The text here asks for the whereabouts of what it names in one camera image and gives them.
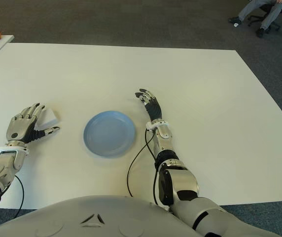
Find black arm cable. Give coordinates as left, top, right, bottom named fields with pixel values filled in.
left=0, top=175, right=25, bottom=229
left=127, top=128, right=160, bottom=205

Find white square charger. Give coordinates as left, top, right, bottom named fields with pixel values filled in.
left=34, top=106, right=60, bottom=130

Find black office chair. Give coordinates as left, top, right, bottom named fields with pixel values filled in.
left=248, top=0, right=282, bottom=32

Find grey robot torso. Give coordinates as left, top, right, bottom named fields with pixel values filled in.
left=0, top=195, right=203, bottom=237

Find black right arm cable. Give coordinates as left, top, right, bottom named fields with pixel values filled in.
left=127, top=128, right=160, bottom=205

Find blue round plate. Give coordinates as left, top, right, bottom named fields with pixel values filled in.
left=83, top=110, right=137, bottom=158

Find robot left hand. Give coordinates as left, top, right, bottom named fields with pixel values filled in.
left=6, top=102, right=61, bottom=149

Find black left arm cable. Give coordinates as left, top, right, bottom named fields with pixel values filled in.
left=0, top=175, right=25, bottom=229

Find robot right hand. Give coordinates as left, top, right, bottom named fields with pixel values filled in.
left=135, top=88, right=163, bottom=123

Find seated person grey trousers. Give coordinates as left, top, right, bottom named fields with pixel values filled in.
left=228, top=0, right=282, bottom=38

